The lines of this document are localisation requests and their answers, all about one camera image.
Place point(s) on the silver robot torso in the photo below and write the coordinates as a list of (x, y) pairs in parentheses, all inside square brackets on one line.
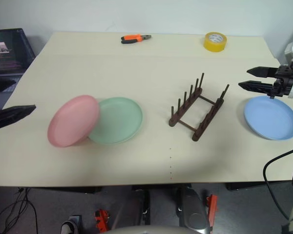
[(158, 230)]

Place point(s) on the dark rounded robot foot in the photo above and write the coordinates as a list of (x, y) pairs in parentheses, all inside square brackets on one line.
[(142, 204)]

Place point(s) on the open laptop computer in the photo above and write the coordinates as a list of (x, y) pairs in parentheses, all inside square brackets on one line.
[(5, 61)]

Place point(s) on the orange black clamp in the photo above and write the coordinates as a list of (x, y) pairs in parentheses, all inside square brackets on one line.
[(212, 207), (101, 219)]

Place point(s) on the pink round plate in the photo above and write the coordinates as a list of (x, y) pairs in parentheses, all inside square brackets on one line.
[(73, 122)]

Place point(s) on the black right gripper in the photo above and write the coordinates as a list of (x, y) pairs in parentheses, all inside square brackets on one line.
[(284, 81)]

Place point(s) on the yellow tape roll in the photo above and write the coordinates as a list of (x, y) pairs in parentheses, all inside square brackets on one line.
[(210, 46)]

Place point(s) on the grey rounded robot foot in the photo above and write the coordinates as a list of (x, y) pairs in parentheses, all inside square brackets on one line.
[(195, 214)]

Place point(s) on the orange black pliers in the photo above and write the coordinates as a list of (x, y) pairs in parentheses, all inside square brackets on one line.
[(131, 37)]

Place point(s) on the brown wooden dish rack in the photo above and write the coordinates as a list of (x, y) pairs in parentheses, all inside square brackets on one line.
[(175, 118)]

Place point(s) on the blue round plate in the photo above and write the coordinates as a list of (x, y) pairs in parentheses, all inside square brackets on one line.
[(271, 119)]

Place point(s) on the green round plate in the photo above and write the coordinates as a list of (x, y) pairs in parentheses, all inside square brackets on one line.
[(119, 119)]

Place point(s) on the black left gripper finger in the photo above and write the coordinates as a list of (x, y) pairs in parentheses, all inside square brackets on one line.
[(7, 117), (0, 88)]

